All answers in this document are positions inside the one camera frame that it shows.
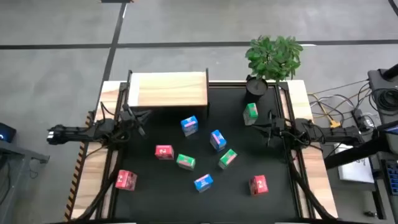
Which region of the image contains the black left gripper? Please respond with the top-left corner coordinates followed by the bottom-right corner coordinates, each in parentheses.
top-left (119, 105), bottom-right (154, 129)

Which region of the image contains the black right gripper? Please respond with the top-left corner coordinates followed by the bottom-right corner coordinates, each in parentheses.
top-left (252, 118), bottom-right (287, 141)

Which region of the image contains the green Apple Jacks cereal box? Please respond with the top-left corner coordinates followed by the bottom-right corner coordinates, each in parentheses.
top-left (218, 148), bottom-right (238, 170)
top-left (243, 102), bottom-right (259, 126)
top-left (176, 154), bottom-right (197, 171)

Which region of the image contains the red Froot Loops cereal box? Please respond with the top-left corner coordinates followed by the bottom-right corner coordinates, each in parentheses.
top-left (248, 174), bottom-right (269, 197)
top-left (114, 169), bottom-right (138, 192)
top-left (154, 144), bottom-right (175, 161)

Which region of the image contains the blue Rice Krispies cereal box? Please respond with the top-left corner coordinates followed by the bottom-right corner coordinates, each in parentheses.
top-left (193, 173), bottom-right (215, 194)
top-left (180, 115), bottom-right (199, 138)
top-left (210, 129), bottom-right (228, 152)

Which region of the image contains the green potted plant, black pot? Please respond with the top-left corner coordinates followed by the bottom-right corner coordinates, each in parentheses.
top-left (244, 35), bottom-right (304, 103)

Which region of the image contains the black table mat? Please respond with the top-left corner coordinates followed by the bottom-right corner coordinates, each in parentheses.
top-left (116, 86), bottom-right (299, 222)

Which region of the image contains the black diagonal beam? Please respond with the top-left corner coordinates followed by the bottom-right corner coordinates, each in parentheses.
top-left (323, 133), bottom-right (398, 170)

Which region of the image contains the black power strip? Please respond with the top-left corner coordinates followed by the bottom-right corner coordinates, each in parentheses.
top-left (352, 108), bottom-right (371, 132)

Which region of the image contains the white board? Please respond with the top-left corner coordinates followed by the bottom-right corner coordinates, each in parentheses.
top-left (334, 142), bottom-right (376, 184)

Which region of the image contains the yellow-black hazard stripe tape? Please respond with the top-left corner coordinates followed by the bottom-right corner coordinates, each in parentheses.
top-left (63, 113), bottom-right (94, 222)

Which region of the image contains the grey equipment case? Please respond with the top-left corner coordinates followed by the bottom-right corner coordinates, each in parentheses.
top-left (368, 63), bottom-right (398, 125)

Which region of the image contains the black device with blue light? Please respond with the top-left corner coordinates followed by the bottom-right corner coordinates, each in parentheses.
top-left (0, 122), bottom-right (17, 143)

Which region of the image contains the grey metal desk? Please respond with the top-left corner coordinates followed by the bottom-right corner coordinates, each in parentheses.
top-left (0, 139), bottom-right (50, 224)

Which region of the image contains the black keypad with lit keys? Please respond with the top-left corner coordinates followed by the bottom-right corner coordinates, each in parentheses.
top-left (381, 158), bottom-right (398, 196)

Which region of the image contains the wooden shelf with black frame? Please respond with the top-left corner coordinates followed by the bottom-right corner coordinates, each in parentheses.
top-left (126, 68), bottom-right (210, 118)

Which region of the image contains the black aluminium table frame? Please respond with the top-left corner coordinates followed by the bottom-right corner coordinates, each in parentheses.
top-left (71, 80), bottom-right (340, 224)

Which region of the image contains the yellow cable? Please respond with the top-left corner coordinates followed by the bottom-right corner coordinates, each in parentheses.
top-left (309, 92), bottom-right (342, 129)

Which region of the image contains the coiled black cable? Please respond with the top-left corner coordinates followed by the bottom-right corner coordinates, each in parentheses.
top-left (371, 88), bottom-right (398, 112)

